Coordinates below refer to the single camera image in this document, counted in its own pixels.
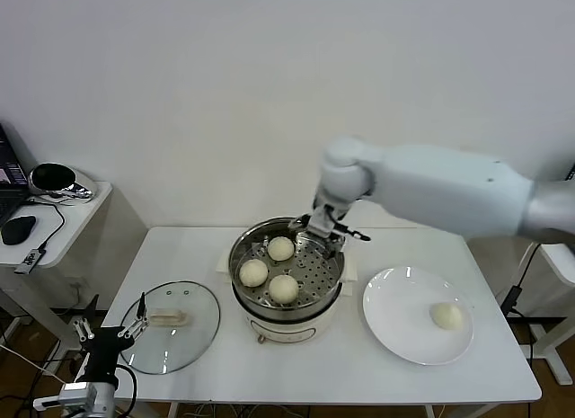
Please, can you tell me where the white round plate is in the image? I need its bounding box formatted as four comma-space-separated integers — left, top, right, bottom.
362, 267, 474, 367

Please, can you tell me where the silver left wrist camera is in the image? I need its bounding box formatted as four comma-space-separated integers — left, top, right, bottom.
33, 381, 116, 413

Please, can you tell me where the grey usb hub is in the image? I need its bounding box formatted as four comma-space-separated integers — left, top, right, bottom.
13, 246, 49, 275

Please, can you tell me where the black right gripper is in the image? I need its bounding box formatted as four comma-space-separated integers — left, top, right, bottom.
288, 195, 373, 249

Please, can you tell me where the black usb hub cable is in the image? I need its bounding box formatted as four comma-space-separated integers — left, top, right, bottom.
24, 197, 66, 253

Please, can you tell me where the shiny chrome helmet-like object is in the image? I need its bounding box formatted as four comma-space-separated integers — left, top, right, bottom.
28, 162, 95, 203

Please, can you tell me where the stainless steel steamer basket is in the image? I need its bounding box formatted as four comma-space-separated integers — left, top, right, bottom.
227, 218, 347, 312

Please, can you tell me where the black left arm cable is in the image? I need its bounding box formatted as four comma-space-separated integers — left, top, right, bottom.
114, 363, 139, 418

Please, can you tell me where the black laptop charger cable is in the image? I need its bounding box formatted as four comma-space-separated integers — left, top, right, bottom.
503, 245, 540, 319

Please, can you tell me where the black laptop beside chrome object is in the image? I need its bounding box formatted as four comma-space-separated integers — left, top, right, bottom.
0, 123, 37, 228

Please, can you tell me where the white side table with mouse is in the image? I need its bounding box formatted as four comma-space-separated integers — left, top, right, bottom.
0, 180, 150, 347

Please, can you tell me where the white floor cable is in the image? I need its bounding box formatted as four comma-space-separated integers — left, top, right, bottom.
0, 343, 75, 387

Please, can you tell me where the cream electric cooking pot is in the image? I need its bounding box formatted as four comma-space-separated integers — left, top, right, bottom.
216, 250, 359, 346

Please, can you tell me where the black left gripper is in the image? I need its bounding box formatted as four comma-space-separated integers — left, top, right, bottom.
73, 291, 150, 383

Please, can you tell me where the white steamed baozi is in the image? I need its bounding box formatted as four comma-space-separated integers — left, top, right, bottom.
268, 274, 299, 305
239, 258, 270, 288
429, 302, 464, 332
268, 236, 296, 262

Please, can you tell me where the cable bundle under table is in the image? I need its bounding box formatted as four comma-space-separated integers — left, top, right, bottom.
177, 402, 297, 418

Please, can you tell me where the glass pot lid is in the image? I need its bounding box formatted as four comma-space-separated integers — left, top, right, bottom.
118, 280, 222, 376

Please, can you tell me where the black computer mouse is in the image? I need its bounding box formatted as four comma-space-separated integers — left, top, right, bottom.
1, 214, 38, 246

